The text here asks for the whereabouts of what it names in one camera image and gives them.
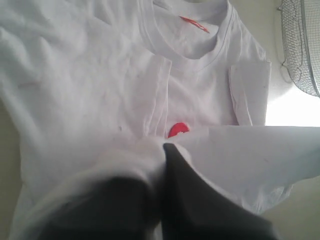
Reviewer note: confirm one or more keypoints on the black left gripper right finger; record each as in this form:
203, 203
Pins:
193, 210

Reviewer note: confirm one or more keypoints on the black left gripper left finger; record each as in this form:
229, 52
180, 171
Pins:
121, 208

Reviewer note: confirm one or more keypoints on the white t-shirt red lettering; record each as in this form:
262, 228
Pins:
95, 89

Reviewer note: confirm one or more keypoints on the round wire mesh basket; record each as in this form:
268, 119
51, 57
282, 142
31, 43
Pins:
300, 31

